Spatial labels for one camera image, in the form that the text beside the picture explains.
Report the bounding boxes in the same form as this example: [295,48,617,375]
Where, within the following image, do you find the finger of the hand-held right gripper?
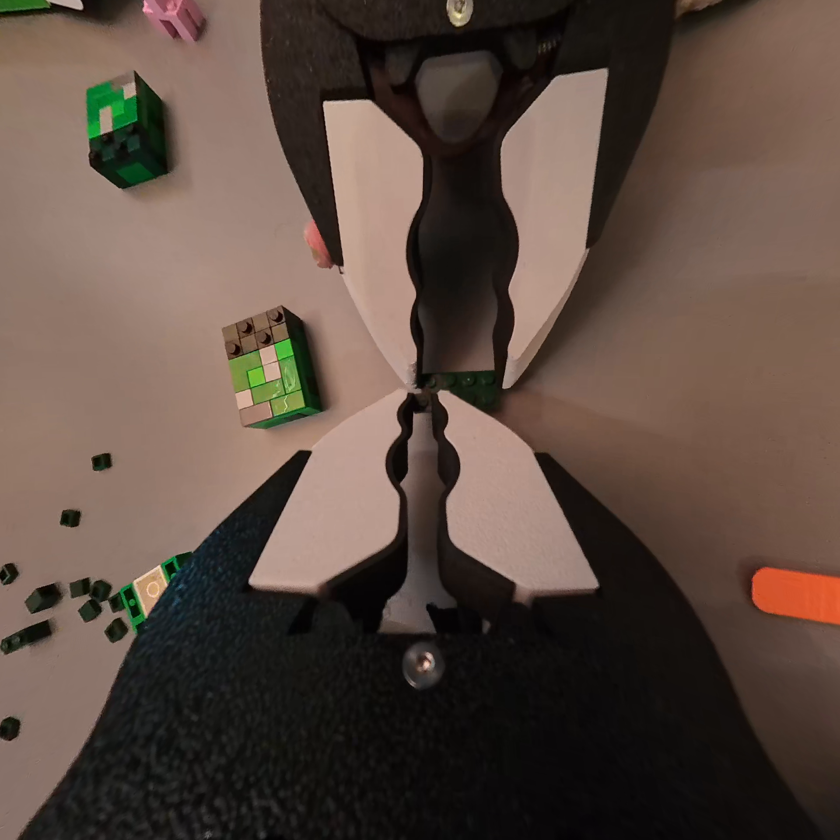
[500,67,610,389]
[322,98,431,389]

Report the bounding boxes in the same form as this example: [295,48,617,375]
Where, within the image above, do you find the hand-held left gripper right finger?
[433,388,601,605]

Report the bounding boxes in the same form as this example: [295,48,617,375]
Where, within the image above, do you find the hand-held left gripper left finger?
[248,387,410,599]

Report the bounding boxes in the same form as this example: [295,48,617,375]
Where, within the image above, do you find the dark green brick plate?
[416,371,508,413]

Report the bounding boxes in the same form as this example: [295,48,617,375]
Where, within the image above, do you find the small green brick assembly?
[222,305,322,429]

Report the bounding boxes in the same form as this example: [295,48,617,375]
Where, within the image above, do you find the person's right hand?
[303,218,331,271]

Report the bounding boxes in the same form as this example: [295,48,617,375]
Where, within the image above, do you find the pink brick pig figure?
[143,0,206,42]

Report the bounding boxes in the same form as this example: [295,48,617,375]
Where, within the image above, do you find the green brick cube head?
[87,71,169,190]

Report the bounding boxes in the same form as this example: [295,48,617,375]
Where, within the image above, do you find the orange brick separator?
[751,566,840,624]

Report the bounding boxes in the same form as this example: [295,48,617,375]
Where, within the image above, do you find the scattered small green bricks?
[0,453,132,742]

